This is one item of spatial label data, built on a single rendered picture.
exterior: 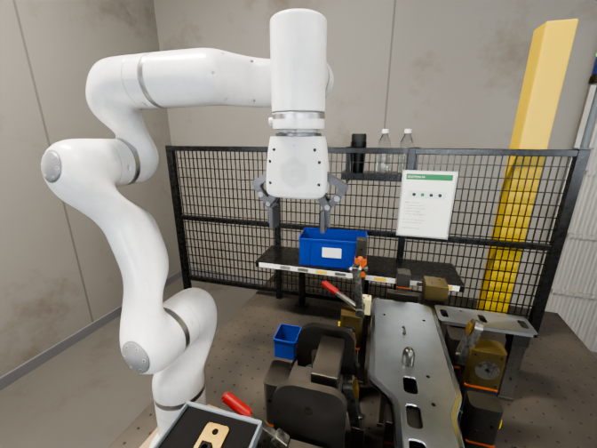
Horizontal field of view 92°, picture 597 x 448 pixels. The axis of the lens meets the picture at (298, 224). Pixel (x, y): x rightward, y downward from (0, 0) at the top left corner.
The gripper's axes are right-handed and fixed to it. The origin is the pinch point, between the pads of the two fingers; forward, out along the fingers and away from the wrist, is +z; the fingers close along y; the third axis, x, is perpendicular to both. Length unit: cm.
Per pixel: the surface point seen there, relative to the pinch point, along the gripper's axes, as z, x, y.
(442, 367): 45, 24, 34
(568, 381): 75, 66, 88
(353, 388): 35.8, 1.8, 11.4
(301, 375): 29.0, -4.5, 1.9
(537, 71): -38, 95, 67
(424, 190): 8, 91, 32
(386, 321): 45, 41, 19
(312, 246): 33, 70, -14
